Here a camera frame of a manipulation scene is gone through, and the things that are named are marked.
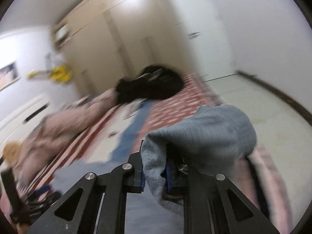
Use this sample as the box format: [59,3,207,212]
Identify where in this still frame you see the striped dotted bed blanket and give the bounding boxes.
[0,72,293,234]

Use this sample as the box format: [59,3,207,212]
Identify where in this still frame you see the orange plush toy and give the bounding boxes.
[3,142,22,166]

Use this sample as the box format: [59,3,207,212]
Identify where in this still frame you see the pink ribbed duvet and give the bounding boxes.
[13,88,117,186]

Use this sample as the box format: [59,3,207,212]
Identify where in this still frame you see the black tracker camera box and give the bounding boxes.
[1,168,24,213]

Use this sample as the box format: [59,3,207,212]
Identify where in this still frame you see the white bed headboard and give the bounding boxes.
[1,95,54,149]

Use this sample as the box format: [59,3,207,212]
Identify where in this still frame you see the yellow ukulele on wall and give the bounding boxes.
[27,65,73,83]

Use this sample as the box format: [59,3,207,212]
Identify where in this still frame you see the grey-blue fleece pants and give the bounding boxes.
[52,104,258,234]

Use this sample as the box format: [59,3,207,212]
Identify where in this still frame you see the white bedroom door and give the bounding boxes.
[171,0,235,81]

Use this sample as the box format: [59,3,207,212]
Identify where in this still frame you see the framed portrait photo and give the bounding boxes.
[0,62,20,90]

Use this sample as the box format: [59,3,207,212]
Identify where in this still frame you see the black clothes pile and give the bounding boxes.
[115,65,184,104]

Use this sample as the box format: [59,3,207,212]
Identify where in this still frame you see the beige wooden wardrobe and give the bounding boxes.
[52,0,196,96]

